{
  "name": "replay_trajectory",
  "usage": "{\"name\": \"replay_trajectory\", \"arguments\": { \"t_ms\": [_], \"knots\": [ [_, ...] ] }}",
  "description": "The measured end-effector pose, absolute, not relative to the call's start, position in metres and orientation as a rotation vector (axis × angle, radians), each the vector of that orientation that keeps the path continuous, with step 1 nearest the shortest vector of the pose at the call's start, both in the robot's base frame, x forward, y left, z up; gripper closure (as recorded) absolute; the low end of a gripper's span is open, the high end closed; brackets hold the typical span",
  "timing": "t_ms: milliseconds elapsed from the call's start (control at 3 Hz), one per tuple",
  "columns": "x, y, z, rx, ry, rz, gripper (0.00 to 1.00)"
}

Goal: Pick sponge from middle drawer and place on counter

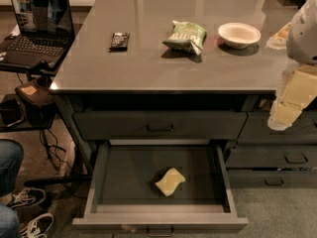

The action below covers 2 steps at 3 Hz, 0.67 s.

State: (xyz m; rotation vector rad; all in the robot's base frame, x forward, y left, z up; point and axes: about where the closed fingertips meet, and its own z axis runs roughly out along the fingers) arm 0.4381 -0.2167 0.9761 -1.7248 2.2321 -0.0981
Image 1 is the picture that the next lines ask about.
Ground middle right drawer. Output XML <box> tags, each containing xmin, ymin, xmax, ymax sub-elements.
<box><xmin>226</xmin><ymin>146</ymin><xmax>317</xmax><ymax>169</ymax></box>

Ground person left leg jeans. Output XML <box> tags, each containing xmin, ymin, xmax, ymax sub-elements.
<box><xmin>0</xmin><ymin>139</ymin><xmax>24</xmax><ymax>196</ymax></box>

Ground green chip bag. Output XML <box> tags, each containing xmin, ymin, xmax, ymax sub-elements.
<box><xmin>162</xmin><ymin>21</ymin><xmax>207</xmax><ymax>56</ymax></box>

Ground person leg jeans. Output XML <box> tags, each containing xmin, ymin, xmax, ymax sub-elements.
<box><xmin>0</xmin><ymin>139</ymin><xmax>24</xmax><ymax>196</ymax></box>
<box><xmin>0</xmin><ymin>204</ymin><xmax>20</xmax><ymax>238</ymax></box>

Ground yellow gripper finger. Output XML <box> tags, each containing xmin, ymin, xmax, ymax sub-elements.
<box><xmin>266</xmin><ymin>23</ymin><xmax>291</xmax><ymax>50</ymax></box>
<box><xmin>269</xmin><ymin>64</ymin><xmax>317</xmax><ymax>126</ymax></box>

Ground black snack bar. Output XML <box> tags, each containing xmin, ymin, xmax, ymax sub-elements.
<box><xmin>110</xmin><ymin>33</ymin><xmax>130</xmax><ymax>51</ymax></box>

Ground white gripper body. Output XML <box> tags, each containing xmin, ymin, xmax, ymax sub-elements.
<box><xmin>286</xmin><ymin>0</ymin><xmax>317</xmax><ymax>64</ymax></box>

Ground white bowl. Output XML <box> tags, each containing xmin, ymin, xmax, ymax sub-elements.
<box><xmin>218</xmin><ymin>23</ymin><xmax>261</xmax><ymax>49</ymax></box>

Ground top right drawer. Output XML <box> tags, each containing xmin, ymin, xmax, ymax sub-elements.
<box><xmin>238</xmin><ymin>111</ymin><xmax>317</xmax><ymax>145</ymax></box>

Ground black white sneaker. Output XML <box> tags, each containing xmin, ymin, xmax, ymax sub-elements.
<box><xmin>8</xmin><ymin>187</ymin><xmax>47</xmax><ymax>209</ymax></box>

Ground yellow sponge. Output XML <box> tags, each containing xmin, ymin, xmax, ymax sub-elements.
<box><xmin>156</xmin><ymin>168</ymin><xmax>185</xmax><ymax>196</ymax></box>

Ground open middle drawer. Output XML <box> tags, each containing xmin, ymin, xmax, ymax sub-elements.
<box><xmin>73</xmin><ymin>144</ymin><xmax>248</xmax><ymax>237</ymax></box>

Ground person right leg jeans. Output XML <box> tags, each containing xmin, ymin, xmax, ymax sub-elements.
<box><xmin>0</xmin><ymin>204</ymin><xmax>20</xmax><ymax>238</ymax></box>

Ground top left drawer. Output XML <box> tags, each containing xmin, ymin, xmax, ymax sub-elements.
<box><xmin>73</xmin><ymin>111</ymin><xmax>247</xmax><ymax>140</ymax></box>

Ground black box with note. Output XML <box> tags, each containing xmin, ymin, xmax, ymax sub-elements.
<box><xmin>15</xmin><ymin>79</ymin><xmax>56</xmax><ymax>127</ymax></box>

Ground bottom right drawer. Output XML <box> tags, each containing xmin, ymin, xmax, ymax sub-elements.
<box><xmin>227</xmin><ymin>170</ymin><xmax>317</xmax><ymax>188</ymax></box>

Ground black laptop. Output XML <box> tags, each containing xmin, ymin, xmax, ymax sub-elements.
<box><xmin>0</xmin><ymin>0</ymin><xmax>74</xmax><ymax>70</ymax></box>

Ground black laptop stand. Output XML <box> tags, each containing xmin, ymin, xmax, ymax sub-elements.
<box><xmin>0</xmin><ymin>62</ymin><xmax>93</xmax><ymax>188</ymax></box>

